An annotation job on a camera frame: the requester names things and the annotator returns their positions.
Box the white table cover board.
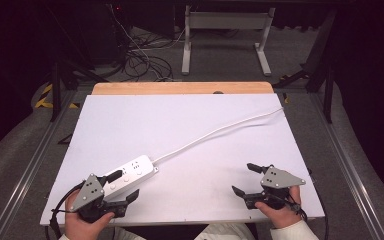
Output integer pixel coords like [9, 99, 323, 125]
[39, 93, 326, 227]

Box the black metal stand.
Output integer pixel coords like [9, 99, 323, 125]
[49, 59, 110, 123]
[273, 9, 336, 125]

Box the white power strip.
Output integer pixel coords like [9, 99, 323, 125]
[100, 154, 160, 202]

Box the bundle of floor cables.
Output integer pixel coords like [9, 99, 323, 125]
[108, 3, 188, 83]

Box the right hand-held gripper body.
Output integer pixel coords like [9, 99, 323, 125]
[243, 165, 306, 210]

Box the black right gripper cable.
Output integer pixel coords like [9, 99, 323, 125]
[286, 191, 330, 240]

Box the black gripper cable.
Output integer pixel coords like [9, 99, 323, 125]
[286, 191, 330, 240]
[48, 180, 86, 240]

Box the white metal desk frame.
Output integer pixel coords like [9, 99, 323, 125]
[181, 4, 277, 77]

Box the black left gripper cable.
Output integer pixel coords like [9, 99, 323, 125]
[48, 180, 86, 240]

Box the aluminium floor rail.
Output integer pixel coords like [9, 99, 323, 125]
[309, 93, 384, 240]
[0, 90, 78, 240]

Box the person's white clothed lap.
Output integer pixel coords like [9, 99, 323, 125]
[112, 223, 258, 240]

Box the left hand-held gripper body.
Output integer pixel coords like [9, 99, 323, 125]
[69, 173, 128, 224]

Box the person's left hand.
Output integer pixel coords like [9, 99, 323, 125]
[64, 191, 116, 240]

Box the yellow black hazard tape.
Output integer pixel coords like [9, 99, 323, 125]
[34, 83, 81, 110]

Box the person's right hand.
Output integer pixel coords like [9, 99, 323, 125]
[254, 185, 303, 230]

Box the white power strip cable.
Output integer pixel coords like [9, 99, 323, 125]
[151, 106, 285, 165]

